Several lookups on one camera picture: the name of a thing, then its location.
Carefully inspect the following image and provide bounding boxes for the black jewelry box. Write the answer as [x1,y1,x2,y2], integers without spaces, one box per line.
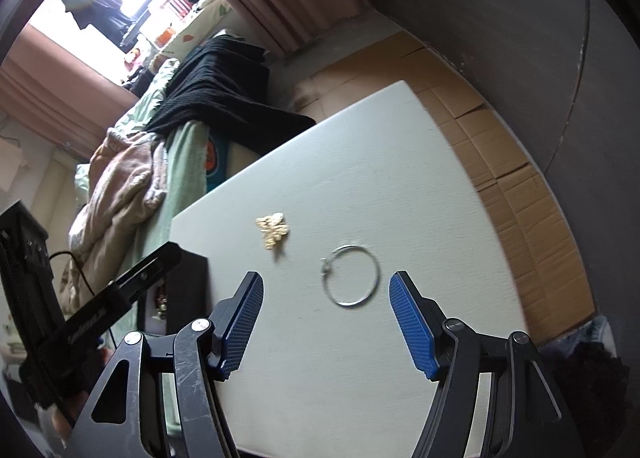
[136,250,208,336]

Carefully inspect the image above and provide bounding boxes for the person's hand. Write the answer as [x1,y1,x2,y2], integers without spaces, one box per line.
[51,391,89,447]

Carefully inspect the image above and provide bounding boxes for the thin silver bangle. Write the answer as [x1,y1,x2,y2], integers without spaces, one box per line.
[320,244,382,310]

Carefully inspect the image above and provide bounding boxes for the cardboard floor sheet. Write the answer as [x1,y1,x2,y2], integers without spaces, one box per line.
[293,33,596,343]

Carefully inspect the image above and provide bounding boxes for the pink beige blanket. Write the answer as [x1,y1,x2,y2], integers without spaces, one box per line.
[58,128,168,314]

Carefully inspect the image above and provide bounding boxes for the black knit blanket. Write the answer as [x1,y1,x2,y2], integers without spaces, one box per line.
[144,35,316,156]

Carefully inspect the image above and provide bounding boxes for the pink curtain left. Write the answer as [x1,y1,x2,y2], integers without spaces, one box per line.
[1,25,138,159]

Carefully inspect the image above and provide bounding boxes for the cluttered window sill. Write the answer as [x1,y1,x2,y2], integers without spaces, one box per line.
[119,0,234,89]

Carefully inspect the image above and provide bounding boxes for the dark hanging clothes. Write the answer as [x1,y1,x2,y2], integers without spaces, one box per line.
[61,0,132,47]

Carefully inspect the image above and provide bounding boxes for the beige cloth on wall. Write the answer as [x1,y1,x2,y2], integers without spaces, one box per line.
[0,139,27,192]

